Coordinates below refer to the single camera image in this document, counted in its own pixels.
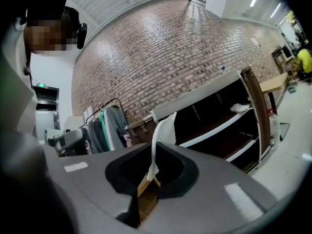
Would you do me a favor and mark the white cloth shelf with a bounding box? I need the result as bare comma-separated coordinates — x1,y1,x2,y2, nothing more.
145,111,178,181

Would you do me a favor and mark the light wooden table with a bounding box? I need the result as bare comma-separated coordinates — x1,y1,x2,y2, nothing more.
259,71,290,108

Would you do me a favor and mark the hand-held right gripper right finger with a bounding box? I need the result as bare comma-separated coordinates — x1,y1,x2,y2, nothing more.
143,141,278,234

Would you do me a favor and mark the metal elevator door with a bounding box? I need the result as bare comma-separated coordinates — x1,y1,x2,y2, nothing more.
32,86,60,141

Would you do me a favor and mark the dark wooden stand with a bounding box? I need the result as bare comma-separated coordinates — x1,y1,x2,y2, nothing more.
271,46,295,75

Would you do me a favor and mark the black shelf unit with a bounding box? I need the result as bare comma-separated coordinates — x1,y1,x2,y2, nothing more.
149,65,272,175

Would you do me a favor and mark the metal clothes rack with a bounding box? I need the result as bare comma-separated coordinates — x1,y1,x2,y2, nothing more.
83,97,130,154

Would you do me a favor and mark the dark garment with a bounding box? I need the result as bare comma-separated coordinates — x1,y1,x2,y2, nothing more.
87,120,105,154

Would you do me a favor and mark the person's head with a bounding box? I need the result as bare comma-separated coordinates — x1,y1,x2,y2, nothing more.
23,5,81,56

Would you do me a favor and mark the grey garment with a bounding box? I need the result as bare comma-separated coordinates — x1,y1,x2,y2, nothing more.
105,105,128,149

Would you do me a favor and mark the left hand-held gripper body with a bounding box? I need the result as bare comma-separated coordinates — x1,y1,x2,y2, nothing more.
47,128,89,157

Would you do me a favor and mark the person's white shirt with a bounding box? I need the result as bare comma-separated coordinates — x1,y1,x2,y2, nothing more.
0,16,39,144

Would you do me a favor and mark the black head-worn camera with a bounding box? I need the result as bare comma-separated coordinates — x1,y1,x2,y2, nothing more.
76,22,88,50

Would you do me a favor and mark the red-capped clear bottle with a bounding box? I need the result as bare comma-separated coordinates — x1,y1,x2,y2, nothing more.
267,109,281,145

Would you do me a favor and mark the lilac garment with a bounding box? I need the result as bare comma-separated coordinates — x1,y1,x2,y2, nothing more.
122,134,134,148

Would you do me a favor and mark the green garment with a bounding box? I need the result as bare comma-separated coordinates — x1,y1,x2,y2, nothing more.
98,109,111,151

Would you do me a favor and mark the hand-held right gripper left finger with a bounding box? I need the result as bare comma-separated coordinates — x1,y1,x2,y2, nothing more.
47,142,154,234

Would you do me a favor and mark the white cloth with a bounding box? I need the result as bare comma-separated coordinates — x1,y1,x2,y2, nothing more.
230,102,252,114

